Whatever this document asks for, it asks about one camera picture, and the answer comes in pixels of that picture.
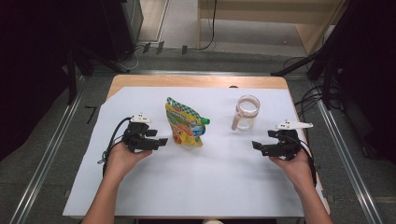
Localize yellow spout pouch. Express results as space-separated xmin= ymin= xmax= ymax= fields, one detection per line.
xmin=164 ymin=96 xmax=207 ymax=147

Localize dark curtain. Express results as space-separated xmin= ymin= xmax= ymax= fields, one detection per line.
xmin=0 ymin=0 xmax=106 ymax=161
xmin=337 ymin=0 xmax=396 ymax=164

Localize black hanging cable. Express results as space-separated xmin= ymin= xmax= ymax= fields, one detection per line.
xmin=199 ymin=0 xmax=219 ymax=51

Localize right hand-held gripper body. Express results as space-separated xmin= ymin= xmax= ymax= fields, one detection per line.
xmin=268 ymin=120 xmax=314 ymax=161

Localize right hand-held gripper cable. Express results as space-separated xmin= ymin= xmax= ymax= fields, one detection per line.
xmin=290 ymin=133 xmax=318 ymax=188

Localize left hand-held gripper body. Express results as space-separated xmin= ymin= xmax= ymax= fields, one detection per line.
xmin=121 ymin=112 xmax=153 ymax=153

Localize person's right hand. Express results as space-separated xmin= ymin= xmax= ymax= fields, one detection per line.
xmin=269 ymin=149 xmax=314 ymax=191

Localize white floor cable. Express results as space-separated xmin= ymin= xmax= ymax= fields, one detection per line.
xmin=120 ymin=46 xmax=140 ymax=71

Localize wooden bench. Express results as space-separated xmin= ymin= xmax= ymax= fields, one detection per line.
xmin=196 ymin=0 xmax=347 ymax=56

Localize black metal stand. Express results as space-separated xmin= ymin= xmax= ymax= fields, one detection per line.
xmin=270 ymin=0 xmax=359 ymax=110

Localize hand-held gripper cable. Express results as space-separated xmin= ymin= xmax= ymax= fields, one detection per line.
xmin=97 ymin=116 xmax=133 ymax=177
xmin=290 ymin=133 xmax=318 ymax=188

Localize black floor cables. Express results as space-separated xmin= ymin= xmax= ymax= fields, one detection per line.
xmin=281 ymin=55 xmax=326 ymax=125

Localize clear jar with beige handle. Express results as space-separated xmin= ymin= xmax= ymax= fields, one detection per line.
xmin=231 ymin=94 xmax=262 ymax=132

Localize metal floor rail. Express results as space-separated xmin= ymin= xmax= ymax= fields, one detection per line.
xmin=312 ymin=90 xmax=386 ymax=224
xmin=8 ymin=92 xmax=85 ymax=224

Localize black cabinet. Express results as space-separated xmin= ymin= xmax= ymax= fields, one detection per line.
xmin=101 ymin=0 xmax=145 ymax=62

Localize left hand-held gripper cable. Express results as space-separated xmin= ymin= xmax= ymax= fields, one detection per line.
xmin=97 ymin=116 xmax=133 ymax=177

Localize black tripod stand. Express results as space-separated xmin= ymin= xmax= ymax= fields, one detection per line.
xmin=64 ymin=45 xmax=129 ymax=105

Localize person's left hand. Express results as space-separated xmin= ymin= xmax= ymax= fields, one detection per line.
xmin=106 ymin=141 xmax=153 ymax=184

